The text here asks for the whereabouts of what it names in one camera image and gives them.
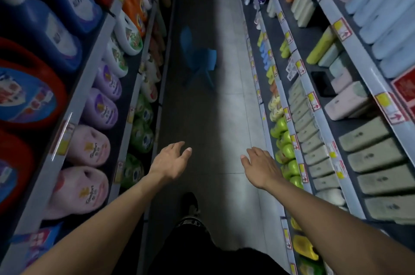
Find black tray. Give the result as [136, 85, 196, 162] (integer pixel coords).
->
[310, 71, 338, 98]

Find white hanging tags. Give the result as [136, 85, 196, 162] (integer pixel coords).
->
[286, 57, 297, 81]

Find pink softener bottle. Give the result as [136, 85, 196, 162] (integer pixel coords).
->
[64, 124, 111, 168]
[44, 166, 110, 221]

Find person's black shorts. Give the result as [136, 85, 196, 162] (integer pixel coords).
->
[147, 216, 291, 275]

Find blue plastic chair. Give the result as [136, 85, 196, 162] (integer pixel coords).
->
[179, 26, 218, 90]

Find person's left hand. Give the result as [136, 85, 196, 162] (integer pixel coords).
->
[149, 141, 193, 183]

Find white squat bottle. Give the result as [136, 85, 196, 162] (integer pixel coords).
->
[144, 54, 162, 83]
[140, 73, 159, 103]

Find person's left forearm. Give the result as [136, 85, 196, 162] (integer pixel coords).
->
[22, 171, 171, 275]

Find red detergent jug bottle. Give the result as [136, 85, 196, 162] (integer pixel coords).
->
[0, 37, 69, 132]
[0, 128, 36, 215]

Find yellow squat bottle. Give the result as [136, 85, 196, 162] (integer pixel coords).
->
[290, 218, 320, 261]

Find person's left shoe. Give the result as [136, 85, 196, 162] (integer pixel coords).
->
[181, 192, 200, 219]

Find person's right hand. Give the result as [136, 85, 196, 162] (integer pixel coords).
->
[240, 146, 287, 191]

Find grey metal shelf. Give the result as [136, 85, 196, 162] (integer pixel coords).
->
[238, 0, 415, 275]
[0, 0, 177, 275]

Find person's right forearm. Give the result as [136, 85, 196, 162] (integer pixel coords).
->
[264, 177, 415, 275]

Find red promotional sign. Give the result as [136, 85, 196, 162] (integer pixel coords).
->
[390, 65, 415, 120]

